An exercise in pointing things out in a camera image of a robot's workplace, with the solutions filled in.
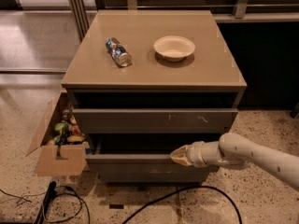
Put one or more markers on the cardboard box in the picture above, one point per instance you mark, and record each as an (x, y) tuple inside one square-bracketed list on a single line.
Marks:
[(54, 160)]

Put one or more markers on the grey drawer cabinet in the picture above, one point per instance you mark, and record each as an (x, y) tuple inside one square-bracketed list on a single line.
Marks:
[(209, 78)]

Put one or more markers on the black power strip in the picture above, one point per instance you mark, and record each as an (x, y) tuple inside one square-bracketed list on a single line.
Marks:
[(49, 197)]

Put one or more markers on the assorted toys in box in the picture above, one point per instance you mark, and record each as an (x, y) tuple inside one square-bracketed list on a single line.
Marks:
[(68, 131)]

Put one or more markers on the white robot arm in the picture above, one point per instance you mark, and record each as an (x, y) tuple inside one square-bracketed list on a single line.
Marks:
[(233, 151)]

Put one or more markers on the grey drawer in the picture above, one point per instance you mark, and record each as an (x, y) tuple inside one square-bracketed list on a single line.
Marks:
[(155, 120), (138, 160)]

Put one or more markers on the blue silver soda can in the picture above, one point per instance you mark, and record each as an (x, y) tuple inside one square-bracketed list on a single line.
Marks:
[(118, 53)]

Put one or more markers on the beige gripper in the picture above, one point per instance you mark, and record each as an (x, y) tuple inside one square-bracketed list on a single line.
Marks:
[(195, 155)]

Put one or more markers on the grey top drawer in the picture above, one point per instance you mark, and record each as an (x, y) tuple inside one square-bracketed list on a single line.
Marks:
[(155, 120)]

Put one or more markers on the white paper bowl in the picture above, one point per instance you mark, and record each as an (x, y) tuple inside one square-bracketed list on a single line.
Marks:
[(174, 48)]

